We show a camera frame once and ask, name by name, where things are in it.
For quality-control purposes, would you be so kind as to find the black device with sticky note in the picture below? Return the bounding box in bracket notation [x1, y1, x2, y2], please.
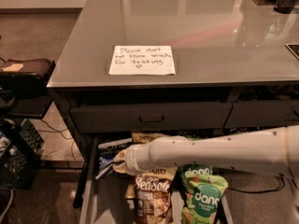
[0, 58, 56, 95]

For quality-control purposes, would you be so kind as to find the dark tablet on counter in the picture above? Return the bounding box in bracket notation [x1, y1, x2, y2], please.
[286, 43, 299, 60]

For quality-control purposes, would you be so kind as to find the white handwritten paper note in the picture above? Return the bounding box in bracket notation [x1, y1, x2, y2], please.
[108, 46, 176, 76]

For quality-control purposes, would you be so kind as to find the dark top left drawer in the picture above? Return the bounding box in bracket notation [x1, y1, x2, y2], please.
[70, 102, 232, 133]

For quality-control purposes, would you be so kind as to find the dark top right drawer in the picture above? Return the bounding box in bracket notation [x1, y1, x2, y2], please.
[225, 100, 299, 128]

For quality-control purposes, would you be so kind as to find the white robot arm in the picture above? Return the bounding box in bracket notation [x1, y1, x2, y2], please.
[113, 125, 299, 179]

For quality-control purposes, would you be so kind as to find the rear Late July chip bag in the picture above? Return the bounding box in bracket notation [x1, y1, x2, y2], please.
[132, 133, 164, 144]

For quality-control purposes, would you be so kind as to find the late july chip bag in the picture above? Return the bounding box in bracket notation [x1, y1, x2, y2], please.
[132, 133, 164, 144]
[125, 168, 177, 224]

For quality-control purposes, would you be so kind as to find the open grey middle drawer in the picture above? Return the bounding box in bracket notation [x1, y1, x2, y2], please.
[79, 133, 234, 224]

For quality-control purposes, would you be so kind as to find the black crate with items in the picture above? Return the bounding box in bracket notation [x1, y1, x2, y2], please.
[0, 119, 44, 189]

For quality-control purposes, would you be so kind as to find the front green Dang bag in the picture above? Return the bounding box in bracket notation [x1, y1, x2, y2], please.
[181, 174, 228, 224]

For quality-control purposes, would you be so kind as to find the black floor cable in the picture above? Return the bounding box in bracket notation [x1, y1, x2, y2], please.
[227, 175, 286, 195]

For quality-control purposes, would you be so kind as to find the green dang bag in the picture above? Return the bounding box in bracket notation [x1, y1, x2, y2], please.
[181, 174, 228, 224]
[178, 164, 213, 178]

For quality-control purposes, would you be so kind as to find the front Late July chip bag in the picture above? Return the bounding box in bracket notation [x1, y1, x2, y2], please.
[125, 168, 177, 224]

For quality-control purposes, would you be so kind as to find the middle green Dang bag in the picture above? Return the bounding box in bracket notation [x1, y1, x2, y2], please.
[178, 164, 213, 178]

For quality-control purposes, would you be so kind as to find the blue chip bag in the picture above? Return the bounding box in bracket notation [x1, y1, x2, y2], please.
[95, 138, 133, 179]

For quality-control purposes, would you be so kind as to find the dark drawer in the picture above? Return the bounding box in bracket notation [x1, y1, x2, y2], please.
[225, 100, 299, 128]
[70, 102, 232, 133]

